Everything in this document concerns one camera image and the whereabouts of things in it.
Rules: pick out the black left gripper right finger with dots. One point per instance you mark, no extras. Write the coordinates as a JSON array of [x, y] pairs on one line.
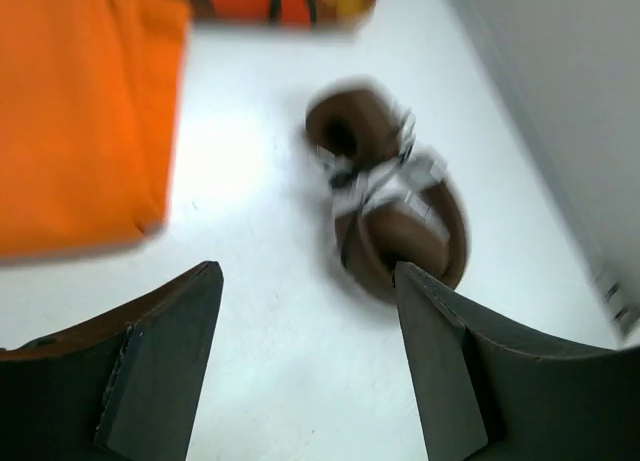
[[490, 388]]

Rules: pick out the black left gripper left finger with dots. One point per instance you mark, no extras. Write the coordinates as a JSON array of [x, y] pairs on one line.
[[124, 385]]

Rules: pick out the brown headphones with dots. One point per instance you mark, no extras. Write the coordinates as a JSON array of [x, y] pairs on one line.
[[391, 202]]

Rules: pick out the orange cloth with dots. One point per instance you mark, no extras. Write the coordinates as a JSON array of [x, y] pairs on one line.
[[89, 92]]

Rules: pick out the orange camouflage garment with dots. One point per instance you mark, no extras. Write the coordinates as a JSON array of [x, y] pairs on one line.
[[297, 13]]

